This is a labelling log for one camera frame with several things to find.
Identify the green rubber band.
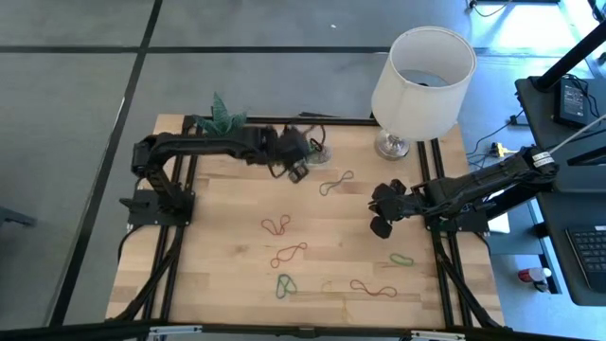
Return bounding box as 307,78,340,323
277,273,299,297
388,252,416,268

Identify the black desk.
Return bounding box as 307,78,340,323
514,74,606,308

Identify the black keyboard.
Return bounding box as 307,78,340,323
564,225,606,294

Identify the red white bottle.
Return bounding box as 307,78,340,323
517,266,554,285

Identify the dark chair base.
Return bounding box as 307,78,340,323
0,204,38,229

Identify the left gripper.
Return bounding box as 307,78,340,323
264,120,312,185

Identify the black floor cable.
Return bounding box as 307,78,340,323
465,108,525,171

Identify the black aluminium rig frame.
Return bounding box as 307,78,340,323
0,112,606,341

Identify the red rubber band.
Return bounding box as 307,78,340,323
269,241,310,270
260,213,293,238
348,278,399,299

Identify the white cable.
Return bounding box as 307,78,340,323
544,112,606,158

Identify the grey rubber band top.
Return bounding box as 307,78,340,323
317,170,356,198

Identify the snake plant in white pot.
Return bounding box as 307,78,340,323
191,92,249,138

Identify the black power adapter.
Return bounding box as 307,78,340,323
553,77,594,128

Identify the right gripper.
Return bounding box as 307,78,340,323
368,178,427,240

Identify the table lamp white shade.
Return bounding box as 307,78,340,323
370,26,478,162

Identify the black diagonal pole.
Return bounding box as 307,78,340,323
532,21,606,92

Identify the clear plastic bin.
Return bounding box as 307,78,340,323
302,136,334,167

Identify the silver aluminium bracket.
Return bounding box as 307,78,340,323
409,330,468,341
148,324,204,338

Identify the yellow power plug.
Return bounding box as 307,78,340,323
489,140,515,158

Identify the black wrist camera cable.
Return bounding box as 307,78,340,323
266,122,329,181

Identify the yellow rubber band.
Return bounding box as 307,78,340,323
319,278,354,324

